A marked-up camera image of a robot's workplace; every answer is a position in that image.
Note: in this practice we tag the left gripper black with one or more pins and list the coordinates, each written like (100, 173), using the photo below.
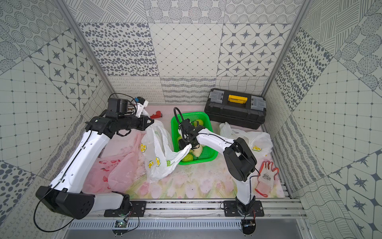
(144, 122)

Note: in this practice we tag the white pear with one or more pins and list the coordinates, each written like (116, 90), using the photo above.
(197, 151)

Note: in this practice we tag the green pear bottom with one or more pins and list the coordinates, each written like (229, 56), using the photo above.
(189, 157)

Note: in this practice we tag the green pear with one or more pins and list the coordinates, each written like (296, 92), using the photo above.
(189, 157)
(197, 122)

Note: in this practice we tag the lemon print plastic bag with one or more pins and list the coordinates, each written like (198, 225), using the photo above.
(157, 149)

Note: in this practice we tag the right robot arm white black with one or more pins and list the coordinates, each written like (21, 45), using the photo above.
(238, 156)

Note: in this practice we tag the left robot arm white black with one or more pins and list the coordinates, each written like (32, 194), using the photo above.
(64, 194)

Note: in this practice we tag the green pear top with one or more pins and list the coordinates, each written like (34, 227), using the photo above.
(197, 122)

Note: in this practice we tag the red pipe wrench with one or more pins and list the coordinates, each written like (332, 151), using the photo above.
(157, 115)

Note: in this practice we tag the green plastic basket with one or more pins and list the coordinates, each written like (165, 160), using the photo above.
(208, 154)

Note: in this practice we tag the pink plastic bag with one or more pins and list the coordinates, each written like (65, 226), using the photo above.
(119, 165)

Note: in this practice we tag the red white work glove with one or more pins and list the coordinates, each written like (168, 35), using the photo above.
(267, 178)

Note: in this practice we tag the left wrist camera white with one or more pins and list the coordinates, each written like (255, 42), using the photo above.
(141, 104)

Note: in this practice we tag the black toolbox yellow handle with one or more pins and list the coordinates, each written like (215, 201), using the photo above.
(236, 108)

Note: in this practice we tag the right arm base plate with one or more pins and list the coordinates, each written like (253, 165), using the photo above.
(243, 208)

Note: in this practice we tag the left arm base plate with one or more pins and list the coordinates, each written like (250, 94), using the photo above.
(130, 208)

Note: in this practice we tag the aluminium front rail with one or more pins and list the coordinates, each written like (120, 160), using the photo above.
(275, 208)

